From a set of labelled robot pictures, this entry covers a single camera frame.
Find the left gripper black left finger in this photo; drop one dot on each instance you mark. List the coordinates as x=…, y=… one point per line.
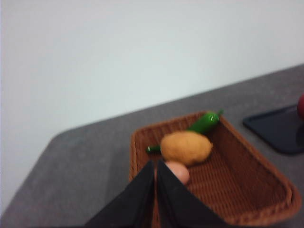
x=133, y=206

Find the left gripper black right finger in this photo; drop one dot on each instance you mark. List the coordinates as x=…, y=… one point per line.
x=175, y=206

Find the red tomato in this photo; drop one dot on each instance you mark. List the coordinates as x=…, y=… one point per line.
x=301, y=104

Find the pink egg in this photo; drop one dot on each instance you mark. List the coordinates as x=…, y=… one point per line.
x=180, y=172

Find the brown wicker basket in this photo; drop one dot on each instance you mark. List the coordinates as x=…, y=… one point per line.
x=237, y=178

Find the green chili pepper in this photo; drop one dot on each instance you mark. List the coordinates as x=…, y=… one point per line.
x=205, y=122

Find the black rectangular tray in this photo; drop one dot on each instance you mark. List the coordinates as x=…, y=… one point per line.
x=278, y=133

